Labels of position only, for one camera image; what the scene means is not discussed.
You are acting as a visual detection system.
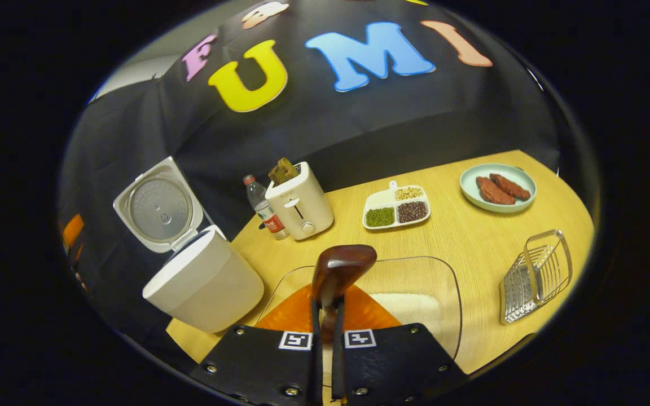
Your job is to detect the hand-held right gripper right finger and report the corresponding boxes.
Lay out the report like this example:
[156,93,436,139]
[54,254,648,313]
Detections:
[332,284,469,406]

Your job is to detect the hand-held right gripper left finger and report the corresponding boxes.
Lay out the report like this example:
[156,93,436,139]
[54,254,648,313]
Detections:
[190,284,326,406]

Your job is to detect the white rice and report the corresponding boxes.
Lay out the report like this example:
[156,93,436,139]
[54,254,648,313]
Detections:
[369,292,444,345]

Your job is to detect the white rice cooker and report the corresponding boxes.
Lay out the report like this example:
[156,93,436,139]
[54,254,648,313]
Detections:
[113,156,265,333]

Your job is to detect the brown wooden spoon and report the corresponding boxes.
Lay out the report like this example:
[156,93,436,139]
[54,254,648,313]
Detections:
[311,244,378,346]

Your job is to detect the wire chopstick holder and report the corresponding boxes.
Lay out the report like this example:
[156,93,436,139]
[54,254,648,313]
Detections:
[499,229,573,325]

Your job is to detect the clear glass tray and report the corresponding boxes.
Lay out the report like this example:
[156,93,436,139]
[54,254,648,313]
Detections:
[254,256,463,361]

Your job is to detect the green mung beans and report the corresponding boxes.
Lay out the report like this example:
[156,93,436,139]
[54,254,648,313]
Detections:
[365,207,396,228]

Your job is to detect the dark red beans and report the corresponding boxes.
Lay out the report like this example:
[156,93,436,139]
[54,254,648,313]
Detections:
[397,201,428,223]

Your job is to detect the clear plastic water bottle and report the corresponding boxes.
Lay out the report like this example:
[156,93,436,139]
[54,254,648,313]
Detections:
[243,174,290,241]

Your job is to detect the white divided snack tray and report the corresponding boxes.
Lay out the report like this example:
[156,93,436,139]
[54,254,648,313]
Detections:
[362,180,432,231]

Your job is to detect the white toaster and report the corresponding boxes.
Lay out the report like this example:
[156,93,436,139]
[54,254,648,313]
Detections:
[265,162,335,241]

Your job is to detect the red meat slice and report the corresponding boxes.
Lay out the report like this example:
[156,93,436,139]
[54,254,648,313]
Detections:
[490,173,531,201]
[476,176,516,205]

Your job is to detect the pale green plate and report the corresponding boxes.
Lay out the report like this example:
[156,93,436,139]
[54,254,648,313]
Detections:
[460,163,537,214]

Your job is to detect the black backdrop cloth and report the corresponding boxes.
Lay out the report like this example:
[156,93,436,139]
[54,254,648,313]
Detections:
[57,0,563,361]

